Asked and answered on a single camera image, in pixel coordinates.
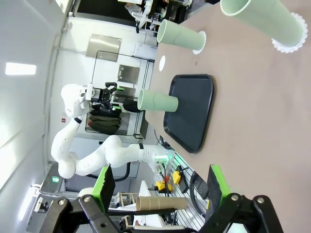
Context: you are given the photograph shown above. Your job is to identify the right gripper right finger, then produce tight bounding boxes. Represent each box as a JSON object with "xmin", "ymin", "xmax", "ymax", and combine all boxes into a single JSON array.
[{"xmin": 199, "ymin": 164, "xmax": 284, "ymax": 233}]

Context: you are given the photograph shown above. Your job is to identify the large metal wall panel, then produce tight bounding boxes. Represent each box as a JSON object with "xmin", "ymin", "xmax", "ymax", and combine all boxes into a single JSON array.
[{"xmin": 86, "ymin": 33, "xmax": 122, "ymax": 61}]

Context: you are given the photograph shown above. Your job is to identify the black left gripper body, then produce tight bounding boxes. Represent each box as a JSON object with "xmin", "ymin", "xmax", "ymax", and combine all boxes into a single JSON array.
[{"xmin": 91, "ymin": 88, "xmax": 105, "ymax": 104}]

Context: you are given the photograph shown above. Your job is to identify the rectangular ceiling light panel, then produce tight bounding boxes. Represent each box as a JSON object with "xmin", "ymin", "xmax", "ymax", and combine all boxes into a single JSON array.
[{"xmin": 5, "ymin": 62, "xmax": 37, "ymax": 75}]

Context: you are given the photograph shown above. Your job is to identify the grey slotted mounting platform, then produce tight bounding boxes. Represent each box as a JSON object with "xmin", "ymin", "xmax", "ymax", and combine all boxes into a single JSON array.
[{"xmin": 155, "ymin": 157, "xmax": 209, "ymax": 219}]

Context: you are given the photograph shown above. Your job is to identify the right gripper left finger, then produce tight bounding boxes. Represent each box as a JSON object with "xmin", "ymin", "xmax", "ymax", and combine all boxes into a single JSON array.
[{"xmin": 25, "ymin": 164, "xmax": 122, "ymax": 233}]

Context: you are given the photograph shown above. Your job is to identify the brown cardboard tube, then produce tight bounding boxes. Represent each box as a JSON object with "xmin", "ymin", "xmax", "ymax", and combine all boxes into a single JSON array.
[{"xmin": 135, "ymin": 195, "xmax": 188, "ymax": 211}]

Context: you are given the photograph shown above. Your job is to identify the thick black cable loop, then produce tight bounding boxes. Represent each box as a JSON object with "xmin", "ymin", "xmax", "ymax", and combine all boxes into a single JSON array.
[{"xmin": 190, "ymin": 171, "xmax": 209, "ymax": 215}]

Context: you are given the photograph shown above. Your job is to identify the light green plastic cup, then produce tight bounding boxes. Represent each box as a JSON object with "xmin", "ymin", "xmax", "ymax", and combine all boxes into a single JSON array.
[
  {"xmin": 220, "ymin": 0, "xmax": 306, "ymax": 48},
  {"xmin": 156, "ymin": 19, "xmax": 205, "ymax": 51},
  {"xmin": 137, "ymin": 88, "xmax": 179, "ymax": 113}
]

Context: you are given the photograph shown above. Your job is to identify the black robot supply hose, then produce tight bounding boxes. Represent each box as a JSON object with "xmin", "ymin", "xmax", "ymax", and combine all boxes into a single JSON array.
[{"xmin": 106, "ymin": 162, "xmax": 132, "ymax": 182}]

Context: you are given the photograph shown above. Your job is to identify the yellow box with red button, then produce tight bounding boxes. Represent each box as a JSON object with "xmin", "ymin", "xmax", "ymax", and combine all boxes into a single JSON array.
[{"xmin": 155, "ymin": 181, "xmax": 173, "ymax": 192}]

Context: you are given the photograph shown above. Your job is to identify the black angle brackets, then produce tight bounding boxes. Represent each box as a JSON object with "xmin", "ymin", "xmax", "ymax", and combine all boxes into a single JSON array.
[{"xmin": 198, "ymin": 178, "xmax": 209, "ymax": 199}]

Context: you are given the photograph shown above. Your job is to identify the dark green hanging clothes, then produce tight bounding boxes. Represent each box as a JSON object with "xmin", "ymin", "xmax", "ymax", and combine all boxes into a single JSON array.
[{"xmin": 87, "ymin": 104, "xmax": 122, "ymax": 133}]

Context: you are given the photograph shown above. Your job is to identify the small metal wall panel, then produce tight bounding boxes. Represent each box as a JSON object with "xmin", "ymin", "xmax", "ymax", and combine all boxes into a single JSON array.
[{"xmin": 118, "ymin": 64, "xmax": 140, "ymax": 84}]

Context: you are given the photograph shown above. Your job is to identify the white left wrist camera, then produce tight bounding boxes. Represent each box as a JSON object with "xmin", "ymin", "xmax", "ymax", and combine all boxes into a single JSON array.
[{"xmin": 84, "ymin": 82, "xmax": 96, "ymax": 100}]

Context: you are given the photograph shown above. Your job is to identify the thin black cable bundle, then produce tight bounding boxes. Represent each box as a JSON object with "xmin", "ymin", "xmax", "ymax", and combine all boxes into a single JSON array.
[{"xmin": 155, "ymin": 130, "xmax": 171, "ymax": 149}]

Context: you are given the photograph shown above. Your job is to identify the black plastic serving tray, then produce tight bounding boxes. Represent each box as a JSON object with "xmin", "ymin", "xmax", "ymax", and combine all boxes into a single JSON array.
[{"xmin": 163, "ymin": 74, "xmax": 216, "ymax": 154}]

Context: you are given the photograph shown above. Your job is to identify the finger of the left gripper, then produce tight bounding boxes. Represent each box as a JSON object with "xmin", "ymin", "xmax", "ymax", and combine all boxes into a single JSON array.
[
  {"xmin": 102, "ymin": 100, "xmax": 122, "ymax": 113},
  {"xmin": 104, "ymin": 82, "xmax": 125, "ymax": 94}
]

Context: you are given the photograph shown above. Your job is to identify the black flat mounting plate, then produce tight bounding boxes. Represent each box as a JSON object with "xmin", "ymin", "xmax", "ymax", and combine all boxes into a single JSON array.
[{"xmin": 178, "ymin": 166, "xmax": 189, "ymax": 194}]

